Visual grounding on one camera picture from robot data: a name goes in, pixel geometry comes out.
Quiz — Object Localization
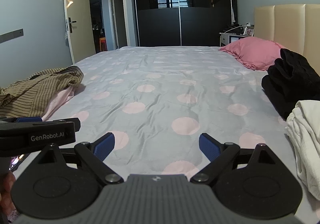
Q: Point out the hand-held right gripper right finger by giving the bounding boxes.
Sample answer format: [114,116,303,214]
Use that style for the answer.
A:
[190,133,278,185]

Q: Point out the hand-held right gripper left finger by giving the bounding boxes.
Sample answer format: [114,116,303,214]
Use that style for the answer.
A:
[37,132,124,185]

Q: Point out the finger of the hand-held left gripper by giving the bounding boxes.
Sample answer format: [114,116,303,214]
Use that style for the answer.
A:
[0,116,43,124]

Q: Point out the tan striped pants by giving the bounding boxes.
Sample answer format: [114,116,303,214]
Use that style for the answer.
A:
[0,65,85,118]

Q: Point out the white clothes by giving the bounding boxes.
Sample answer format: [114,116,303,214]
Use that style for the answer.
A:
[285,100,320,201]

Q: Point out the black clothes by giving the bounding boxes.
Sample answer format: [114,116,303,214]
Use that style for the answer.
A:
[261,49,320,120]

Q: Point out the person's left hand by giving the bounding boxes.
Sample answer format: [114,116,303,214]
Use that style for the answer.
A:
[0,171,16,223]

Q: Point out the pale pink garment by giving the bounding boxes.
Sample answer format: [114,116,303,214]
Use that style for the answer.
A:
[41,84,77,121]

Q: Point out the bed with polka dot sheet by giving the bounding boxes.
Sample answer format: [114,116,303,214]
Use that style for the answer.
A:
[11,46,320,224]

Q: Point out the pink pillow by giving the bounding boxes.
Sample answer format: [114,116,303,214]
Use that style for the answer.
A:
[219,37,288,71]

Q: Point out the white nightstand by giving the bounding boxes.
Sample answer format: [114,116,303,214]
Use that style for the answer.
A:
[219,32,254,47]

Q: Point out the cream room door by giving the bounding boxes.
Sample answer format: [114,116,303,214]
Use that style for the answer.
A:
[63,0,97,65]

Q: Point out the black sliding wardrobe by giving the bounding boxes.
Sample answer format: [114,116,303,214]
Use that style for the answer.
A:
[132,0,237,47]

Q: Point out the beige padded headboard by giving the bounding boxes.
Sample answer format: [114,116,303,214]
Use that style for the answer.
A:
[254,4,320,75]

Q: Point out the grey wall strip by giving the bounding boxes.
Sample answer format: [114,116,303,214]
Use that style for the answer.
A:
[0,29,24,43]

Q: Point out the dark door handle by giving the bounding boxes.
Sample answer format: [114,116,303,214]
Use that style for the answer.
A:
[68,17,77,33]

